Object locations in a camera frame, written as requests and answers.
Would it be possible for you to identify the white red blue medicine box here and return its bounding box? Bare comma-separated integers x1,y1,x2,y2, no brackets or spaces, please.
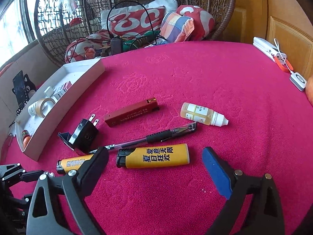
53,81,73,101

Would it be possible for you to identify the brown wicker egg chair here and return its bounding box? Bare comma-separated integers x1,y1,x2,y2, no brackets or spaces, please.
34,0,236,68

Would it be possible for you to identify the red tablecloth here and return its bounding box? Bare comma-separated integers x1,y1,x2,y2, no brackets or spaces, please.
0,40,313,235

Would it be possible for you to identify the red rectangular lighter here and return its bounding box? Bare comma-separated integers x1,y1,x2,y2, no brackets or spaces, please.
104,97,160,128

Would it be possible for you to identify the window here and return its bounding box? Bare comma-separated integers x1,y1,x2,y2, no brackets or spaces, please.
0,0,47,66

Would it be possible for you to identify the black paw print phone holder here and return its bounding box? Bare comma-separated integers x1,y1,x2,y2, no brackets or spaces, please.
15,76,37,116

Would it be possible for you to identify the black gel pen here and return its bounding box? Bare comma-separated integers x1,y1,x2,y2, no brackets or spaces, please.
88,121,197,153

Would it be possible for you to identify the white pillow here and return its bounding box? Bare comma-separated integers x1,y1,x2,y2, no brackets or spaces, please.
100,0,178,25

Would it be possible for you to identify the small yellow lighter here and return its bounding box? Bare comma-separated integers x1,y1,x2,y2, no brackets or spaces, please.
57,153,94,175

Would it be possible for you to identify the white cardboard box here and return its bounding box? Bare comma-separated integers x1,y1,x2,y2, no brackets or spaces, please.
15,58,105,162

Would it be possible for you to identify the yellow liquid dropper bottle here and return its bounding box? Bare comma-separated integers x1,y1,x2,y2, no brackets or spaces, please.
180,102,229,127

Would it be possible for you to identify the small white grey device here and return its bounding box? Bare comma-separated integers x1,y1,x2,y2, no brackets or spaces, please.
290,71,307,91

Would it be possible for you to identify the white power strip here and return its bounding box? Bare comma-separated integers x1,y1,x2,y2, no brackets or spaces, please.
253,37,286,63

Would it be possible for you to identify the green cloth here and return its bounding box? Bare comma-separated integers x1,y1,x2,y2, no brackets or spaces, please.
122,31,162,52

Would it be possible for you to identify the orange strap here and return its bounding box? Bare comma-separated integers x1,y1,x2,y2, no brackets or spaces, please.
274,55,294,72

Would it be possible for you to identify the dark power adapter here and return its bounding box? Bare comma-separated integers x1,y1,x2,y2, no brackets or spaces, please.
111,37,123,54

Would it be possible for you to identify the black charger plug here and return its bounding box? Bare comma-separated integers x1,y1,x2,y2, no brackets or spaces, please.
68,114,99,153

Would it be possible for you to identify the long black cable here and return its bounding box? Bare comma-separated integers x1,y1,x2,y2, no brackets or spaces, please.
66,4,158,63

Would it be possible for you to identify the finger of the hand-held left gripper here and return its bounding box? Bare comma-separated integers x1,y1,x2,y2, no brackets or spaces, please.
9,193,33,216
0,163,54,185

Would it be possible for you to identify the beige tape roll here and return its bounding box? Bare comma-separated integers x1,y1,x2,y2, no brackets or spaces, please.
28,98,55,118

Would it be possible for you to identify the black binder clip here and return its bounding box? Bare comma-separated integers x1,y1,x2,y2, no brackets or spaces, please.
58,132,81,150

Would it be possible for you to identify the black smartphone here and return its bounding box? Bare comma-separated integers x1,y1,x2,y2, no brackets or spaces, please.
13,70,28,108

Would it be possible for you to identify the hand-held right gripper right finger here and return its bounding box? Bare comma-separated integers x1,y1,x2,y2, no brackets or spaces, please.
202,146,285,235

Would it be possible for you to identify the round red white cushion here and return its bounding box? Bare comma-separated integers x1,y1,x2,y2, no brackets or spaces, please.
176,5,216,41

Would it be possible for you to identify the large yellow lighter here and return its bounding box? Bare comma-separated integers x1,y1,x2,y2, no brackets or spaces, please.
116,144,190,169

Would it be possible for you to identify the rectangular red white cushion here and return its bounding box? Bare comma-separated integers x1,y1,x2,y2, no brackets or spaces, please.
108,7,167,38

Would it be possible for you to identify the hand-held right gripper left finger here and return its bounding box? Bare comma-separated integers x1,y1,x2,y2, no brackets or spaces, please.
26,146,109,235

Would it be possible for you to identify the plaid cushion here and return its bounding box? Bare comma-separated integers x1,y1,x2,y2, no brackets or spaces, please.
160,12,195,42

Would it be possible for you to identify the wooden door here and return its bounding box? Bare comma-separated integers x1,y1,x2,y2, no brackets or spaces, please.
235,0,313,84

